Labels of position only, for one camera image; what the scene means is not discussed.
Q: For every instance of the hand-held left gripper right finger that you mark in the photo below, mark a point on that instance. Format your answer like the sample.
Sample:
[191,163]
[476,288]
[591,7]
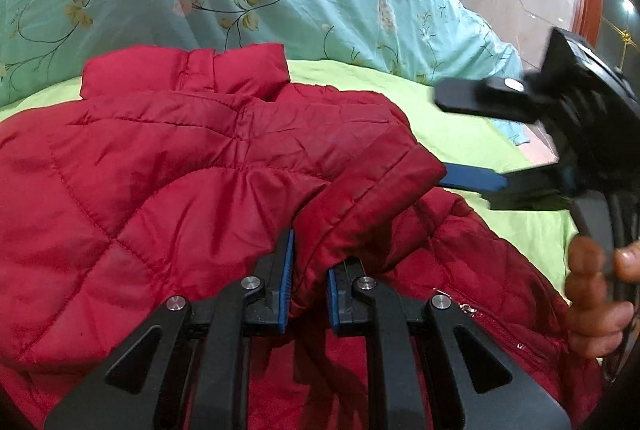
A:
[332,302]

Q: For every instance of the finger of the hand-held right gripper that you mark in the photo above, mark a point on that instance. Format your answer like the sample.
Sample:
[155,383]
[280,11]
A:
[475,180]
[465,97]

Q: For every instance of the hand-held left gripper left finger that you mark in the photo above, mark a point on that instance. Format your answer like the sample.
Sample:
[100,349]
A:
[286,282]

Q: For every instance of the red quilted jacket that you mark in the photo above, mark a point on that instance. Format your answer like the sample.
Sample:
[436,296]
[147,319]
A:
[200,160]

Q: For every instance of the person's right hand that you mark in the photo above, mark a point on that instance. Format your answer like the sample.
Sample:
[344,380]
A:
[590,310]

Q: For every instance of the light green blanket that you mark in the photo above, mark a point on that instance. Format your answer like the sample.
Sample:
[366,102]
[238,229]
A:
[465,135]

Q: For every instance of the pink bed sheet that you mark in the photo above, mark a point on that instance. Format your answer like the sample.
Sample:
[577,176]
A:
[542,147]

